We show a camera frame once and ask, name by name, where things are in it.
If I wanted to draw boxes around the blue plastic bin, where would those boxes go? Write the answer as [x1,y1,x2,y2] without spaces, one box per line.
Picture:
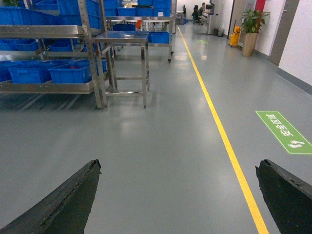
[8,60,68,84]
[148,31,169,44]

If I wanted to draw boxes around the tall potted plant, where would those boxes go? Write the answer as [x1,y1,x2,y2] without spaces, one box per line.
[241,9,271,57]

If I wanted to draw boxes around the seated person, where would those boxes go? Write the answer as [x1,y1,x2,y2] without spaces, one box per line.
[198,2,209,25]

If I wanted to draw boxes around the stainless steel table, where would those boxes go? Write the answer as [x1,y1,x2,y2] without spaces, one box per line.
[90,31,150,108]

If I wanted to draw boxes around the blue bin with bubble wrap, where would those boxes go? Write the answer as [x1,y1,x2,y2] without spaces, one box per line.
[48,59,108,84]

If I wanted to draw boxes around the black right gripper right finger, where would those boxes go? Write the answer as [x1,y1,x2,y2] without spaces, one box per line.
[255,159,312,234]

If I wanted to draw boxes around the green floor sign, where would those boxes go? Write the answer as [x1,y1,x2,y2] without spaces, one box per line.
[256,111,312,155]

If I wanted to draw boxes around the stainless steel shelf rack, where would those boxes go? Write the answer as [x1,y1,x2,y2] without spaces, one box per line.
[0,0,107,108]

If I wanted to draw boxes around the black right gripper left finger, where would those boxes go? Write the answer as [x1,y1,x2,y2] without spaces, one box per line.
[0,159,101,234]

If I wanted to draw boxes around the yellow mop bucket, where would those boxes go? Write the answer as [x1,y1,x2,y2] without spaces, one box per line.
[229,26,240,47]

